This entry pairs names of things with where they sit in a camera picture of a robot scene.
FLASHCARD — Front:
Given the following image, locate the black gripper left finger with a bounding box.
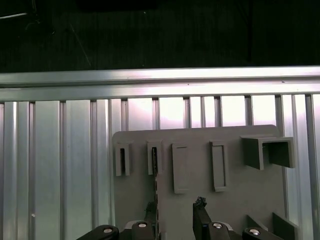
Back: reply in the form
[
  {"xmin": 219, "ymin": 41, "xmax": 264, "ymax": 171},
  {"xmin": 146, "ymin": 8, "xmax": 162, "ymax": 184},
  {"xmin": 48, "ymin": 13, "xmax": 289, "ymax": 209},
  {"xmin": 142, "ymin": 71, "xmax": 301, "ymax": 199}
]
[{"xmin": 74, "ymin": 201, "xmax": 157, "ymax": 240}]

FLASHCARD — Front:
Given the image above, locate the dark green RAM stick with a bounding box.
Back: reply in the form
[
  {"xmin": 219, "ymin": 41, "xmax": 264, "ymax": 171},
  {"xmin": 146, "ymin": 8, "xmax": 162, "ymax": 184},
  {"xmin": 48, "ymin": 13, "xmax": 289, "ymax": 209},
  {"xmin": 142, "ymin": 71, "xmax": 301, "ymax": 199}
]
[{"xmin": 151, "ymin": 146, "xmax": 162, "ymax": 240}]

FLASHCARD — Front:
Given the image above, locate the grey parts rack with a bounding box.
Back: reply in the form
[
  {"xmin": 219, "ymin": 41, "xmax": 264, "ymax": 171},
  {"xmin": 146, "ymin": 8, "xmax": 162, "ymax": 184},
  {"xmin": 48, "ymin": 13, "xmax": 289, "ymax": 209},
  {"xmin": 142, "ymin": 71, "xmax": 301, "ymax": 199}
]
[{"xmin": 111, "ymin": 124, "xmax": 301, "ymax": 240}]

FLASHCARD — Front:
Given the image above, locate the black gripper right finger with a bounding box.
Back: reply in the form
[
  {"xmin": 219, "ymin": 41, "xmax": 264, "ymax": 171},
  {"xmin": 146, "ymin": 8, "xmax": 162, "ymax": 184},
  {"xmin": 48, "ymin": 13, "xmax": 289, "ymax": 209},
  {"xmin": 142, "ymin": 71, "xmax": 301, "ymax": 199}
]
[{"xmin": 191, "ymin": 196, "xmax": 277, "ymax": 240}]

